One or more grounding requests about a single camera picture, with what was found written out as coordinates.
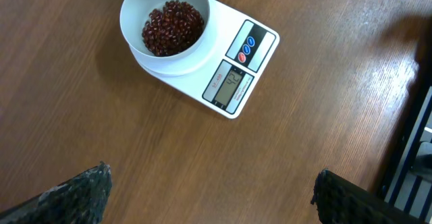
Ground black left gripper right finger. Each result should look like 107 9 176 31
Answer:
310 169 425 224

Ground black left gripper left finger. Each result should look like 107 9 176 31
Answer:
1 162 113 224

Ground white digital kitchen scale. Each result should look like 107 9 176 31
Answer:
131 0 280 119

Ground white round bowl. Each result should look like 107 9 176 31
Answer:
119 0 210 59

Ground red beans in bowl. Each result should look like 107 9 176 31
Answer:
142 0 205 57

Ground black aluminium frame rail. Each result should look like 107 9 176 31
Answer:
377 79 431 223

